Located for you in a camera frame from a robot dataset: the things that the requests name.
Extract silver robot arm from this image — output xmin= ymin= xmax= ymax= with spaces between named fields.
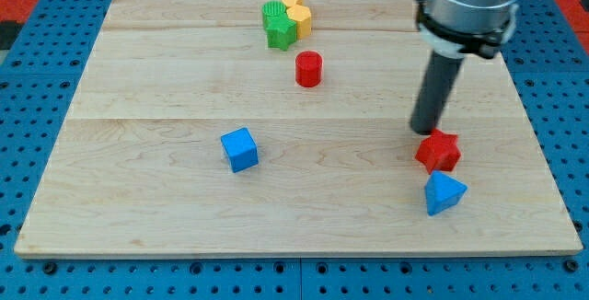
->
xmin=415 ymin=0 xmax=518 ymax=59

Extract blue cube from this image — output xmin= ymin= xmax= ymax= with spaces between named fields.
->
xmin=220 ymin=127 xmax=259 ymax=173

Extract red cylinder block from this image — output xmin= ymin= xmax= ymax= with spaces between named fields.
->
xmin=295 ymin=51 xmax=323 ymax=87

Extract wooden board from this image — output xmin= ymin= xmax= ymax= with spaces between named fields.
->
xmin=15 ymin=0 xmax=583 ymax=260

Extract green star block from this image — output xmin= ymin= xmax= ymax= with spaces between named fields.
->
xmin=266 ymin=17 xmax=297 ymax=51

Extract yellow hexagon block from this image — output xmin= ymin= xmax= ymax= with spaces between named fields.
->
xmin=286 ymin=5 xmax=312 ymax=40

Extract green cylinder block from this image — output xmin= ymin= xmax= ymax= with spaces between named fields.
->
xmin=260 ymin=0 xmax=286 ymax=29

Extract red star block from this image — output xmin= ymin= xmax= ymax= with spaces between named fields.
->
xmin=414 ymin=129 xmax=461 ymax=174

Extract blue triangular block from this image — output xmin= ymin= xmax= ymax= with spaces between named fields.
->
xmin=424 ymin=170 xmax=468 ymax=216

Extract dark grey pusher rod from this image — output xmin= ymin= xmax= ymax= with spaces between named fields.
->
xmin=410 ymin=52 xmax=463 ymax=135

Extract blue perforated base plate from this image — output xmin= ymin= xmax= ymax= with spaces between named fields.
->
xmin=1 ymin=0 xmax=588 ymax=299

